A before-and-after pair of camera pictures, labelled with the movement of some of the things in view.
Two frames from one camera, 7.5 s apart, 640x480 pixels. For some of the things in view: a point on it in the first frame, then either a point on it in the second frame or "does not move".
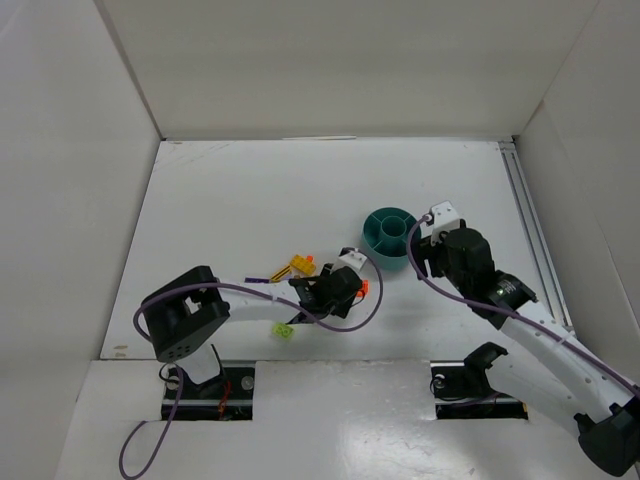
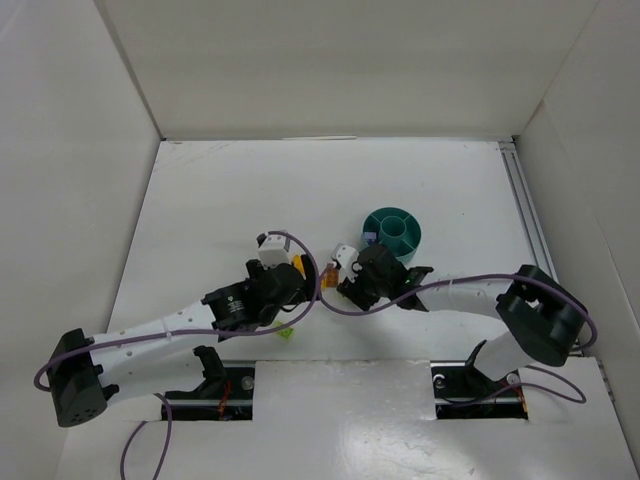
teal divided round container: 385,237 does not move
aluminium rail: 541,250 does not move
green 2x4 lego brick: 282,330 does not move
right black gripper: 428,251 to 353,288
